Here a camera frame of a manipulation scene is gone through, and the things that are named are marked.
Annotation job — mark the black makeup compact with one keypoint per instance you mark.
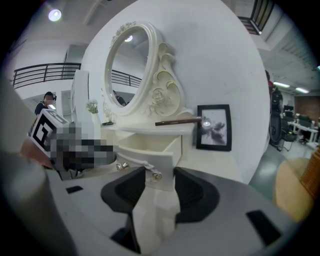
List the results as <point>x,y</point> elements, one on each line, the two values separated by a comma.
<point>108,123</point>

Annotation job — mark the brown cosmetic pencil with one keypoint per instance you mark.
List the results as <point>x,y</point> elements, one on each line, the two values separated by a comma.
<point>175,122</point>

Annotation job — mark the person's left forearm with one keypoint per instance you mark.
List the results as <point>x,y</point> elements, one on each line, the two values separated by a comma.
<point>32,152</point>

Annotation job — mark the long ceiling light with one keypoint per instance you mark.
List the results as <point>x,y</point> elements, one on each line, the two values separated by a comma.
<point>281,84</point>
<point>302,90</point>

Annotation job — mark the long desk with monitors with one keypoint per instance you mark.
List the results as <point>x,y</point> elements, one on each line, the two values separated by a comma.
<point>305,125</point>

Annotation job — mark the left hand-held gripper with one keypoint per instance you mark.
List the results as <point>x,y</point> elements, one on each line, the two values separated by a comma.
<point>47,130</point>

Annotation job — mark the wicker organiser basket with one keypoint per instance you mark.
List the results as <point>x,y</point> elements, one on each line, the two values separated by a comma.
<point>312,175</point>

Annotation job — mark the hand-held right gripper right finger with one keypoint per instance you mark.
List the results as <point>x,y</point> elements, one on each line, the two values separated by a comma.
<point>200,197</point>

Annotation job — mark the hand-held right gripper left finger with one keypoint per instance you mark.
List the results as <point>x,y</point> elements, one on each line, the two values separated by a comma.
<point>117,195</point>

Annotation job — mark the black and red equipment stand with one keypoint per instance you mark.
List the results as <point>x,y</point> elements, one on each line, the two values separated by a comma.
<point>275,120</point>

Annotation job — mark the white ornate dressing table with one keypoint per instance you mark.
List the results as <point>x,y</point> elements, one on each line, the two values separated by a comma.
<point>215,162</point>

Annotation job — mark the black picture frame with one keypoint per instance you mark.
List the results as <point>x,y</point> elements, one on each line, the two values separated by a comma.
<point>213,130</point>

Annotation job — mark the white flowers in vase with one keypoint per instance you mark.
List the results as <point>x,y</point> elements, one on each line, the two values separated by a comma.
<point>92,107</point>

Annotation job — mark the black railing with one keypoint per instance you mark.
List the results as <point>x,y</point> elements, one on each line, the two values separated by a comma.
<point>45,75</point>

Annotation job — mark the round wooden table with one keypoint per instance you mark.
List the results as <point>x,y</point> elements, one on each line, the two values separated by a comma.
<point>290,185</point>

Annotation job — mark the black office chair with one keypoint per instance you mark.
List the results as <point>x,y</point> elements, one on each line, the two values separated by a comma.
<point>287,135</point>

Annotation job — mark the oval white-framed mirror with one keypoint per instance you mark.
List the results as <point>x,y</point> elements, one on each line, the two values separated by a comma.
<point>130,65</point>

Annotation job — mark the round ceiling lamp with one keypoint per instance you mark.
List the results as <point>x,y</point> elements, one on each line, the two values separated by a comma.
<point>54,15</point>

